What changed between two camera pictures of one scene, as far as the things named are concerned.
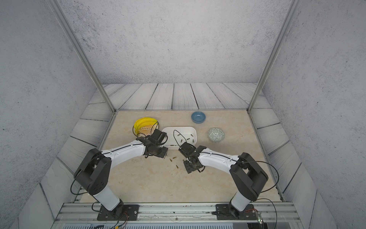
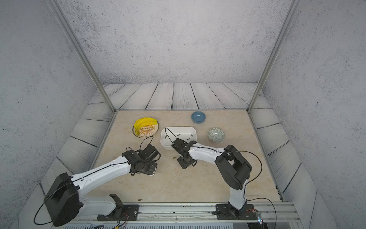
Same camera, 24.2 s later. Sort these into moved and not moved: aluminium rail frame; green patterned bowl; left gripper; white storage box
Moved: left gripper
Not moved: white storage box; green patterned bowl; aluminium rail frame
